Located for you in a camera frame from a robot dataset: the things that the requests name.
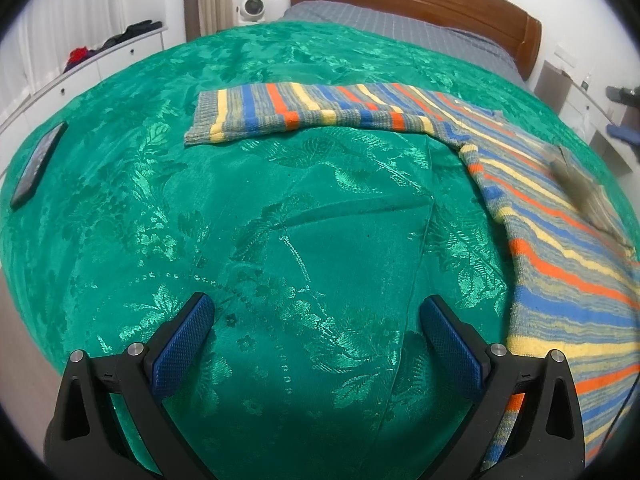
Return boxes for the black clothes on cabinet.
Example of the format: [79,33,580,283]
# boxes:
[99,20,163,52]

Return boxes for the red cloth on cabinet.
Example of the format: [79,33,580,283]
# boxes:
[64,47,99,72]

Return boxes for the small white fan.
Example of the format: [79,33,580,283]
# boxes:
[236,0,265,26]

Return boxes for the grey checked bed sheet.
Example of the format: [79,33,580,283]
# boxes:
[281,0,526,88]

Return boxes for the white drawer cabinet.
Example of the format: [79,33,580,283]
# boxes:
[0,27,166,176]

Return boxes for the white desk unit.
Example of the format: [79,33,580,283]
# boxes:
[534,61,639,178]

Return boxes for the white sheer curtain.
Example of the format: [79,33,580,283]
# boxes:
[1,0,125,119]

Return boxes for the green floral bedspread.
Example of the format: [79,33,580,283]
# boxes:
[1,22,639,479]

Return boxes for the striped knit sweater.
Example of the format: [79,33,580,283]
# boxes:
[184,82,639,458]

